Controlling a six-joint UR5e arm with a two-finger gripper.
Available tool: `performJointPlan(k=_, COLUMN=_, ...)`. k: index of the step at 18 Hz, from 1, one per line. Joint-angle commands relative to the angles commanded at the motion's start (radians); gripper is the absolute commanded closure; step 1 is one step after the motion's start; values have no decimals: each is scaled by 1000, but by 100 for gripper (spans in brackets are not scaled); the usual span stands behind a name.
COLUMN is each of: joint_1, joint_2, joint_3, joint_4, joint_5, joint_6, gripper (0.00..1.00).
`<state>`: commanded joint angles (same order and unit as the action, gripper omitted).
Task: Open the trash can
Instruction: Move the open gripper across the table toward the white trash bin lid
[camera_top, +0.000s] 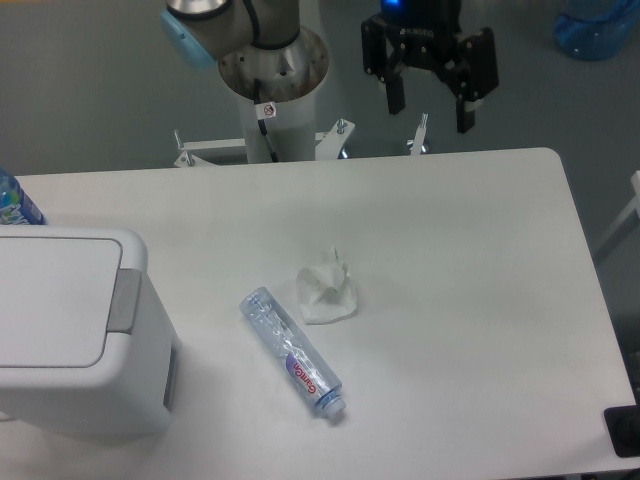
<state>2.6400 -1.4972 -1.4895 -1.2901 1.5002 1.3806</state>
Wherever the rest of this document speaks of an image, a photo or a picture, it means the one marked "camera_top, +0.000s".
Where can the grey trash can lid button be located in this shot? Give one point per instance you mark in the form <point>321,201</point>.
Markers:
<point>124,301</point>

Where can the white trash can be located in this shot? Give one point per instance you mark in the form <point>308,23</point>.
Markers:
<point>60,370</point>

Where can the white furniture frame right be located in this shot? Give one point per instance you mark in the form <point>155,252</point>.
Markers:
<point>623,224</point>

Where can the black device at table edge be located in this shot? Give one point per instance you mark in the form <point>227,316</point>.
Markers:
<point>623,427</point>

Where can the empty clear plastic bottle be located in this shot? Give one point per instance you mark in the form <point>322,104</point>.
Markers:
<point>314,380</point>

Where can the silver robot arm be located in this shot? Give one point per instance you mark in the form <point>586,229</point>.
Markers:
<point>215,29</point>

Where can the blue labelled bottle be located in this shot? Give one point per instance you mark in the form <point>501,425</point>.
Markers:
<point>17,208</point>

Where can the large blue water jug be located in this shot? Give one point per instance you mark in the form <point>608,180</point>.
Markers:
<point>594,30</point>

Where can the white pedestal base frame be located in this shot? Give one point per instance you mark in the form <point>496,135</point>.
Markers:
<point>328,145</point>

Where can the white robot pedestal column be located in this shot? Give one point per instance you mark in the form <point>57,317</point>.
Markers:
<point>276,91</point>

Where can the crumpled white tissue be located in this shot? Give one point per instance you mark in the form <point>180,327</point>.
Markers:
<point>325,291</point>

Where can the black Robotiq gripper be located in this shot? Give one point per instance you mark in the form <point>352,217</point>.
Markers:
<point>427,35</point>

